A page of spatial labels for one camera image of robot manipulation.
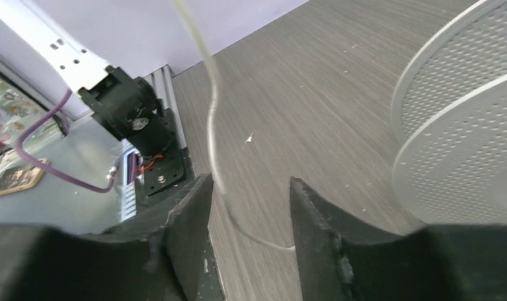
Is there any clear plastic cable spool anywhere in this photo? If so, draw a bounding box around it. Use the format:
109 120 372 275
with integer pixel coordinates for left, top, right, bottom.
391 1 507 224

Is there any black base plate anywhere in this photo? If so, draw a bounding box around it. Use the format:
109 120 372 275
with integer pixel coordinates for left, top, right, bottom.
135 108 193 207

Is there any white cable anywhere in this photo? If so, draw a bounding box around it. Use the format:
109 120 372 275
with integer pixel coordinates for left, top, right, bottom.
172 0 297 253

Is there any slotted cable duct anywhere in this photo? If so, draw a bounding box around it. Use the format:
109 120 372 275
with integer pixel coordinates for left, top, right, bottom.
119 140 140 222

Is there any aluminium rail frame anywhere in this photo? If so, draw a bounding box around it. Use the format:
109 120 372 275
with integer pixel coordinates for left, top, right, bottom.
144 65 187 149

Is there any brown board beyond table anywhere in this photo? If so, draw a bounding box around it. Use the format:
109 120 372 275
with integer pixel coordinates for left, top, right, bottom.
0 163 44 196

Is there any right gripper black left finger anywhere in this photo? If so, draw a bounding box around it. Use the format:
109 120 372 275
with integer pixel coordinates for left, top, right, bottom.
0 174 224 300

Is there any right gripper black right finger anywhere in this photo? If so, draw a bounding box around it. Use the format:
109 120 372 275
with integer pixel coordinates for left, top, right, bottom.
289 177 507 300

